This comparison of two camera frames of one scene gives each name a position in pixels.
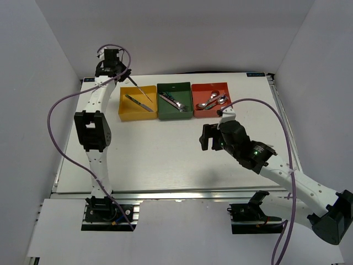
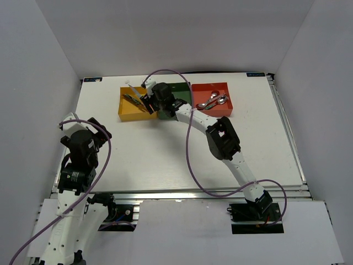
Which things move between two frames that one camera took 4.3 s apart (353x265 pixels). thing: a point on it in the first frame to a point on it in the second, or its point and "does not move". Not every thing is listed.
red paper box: x=201 y=93 does not move
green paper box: x=181 y=93 does not move
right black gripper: x=208 y=131 to x=147 y=100
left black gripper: x=125 y=76 to x=102 y=135
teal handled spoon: x=221 y=101 does not move
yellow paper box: x=129 y=110 does not move
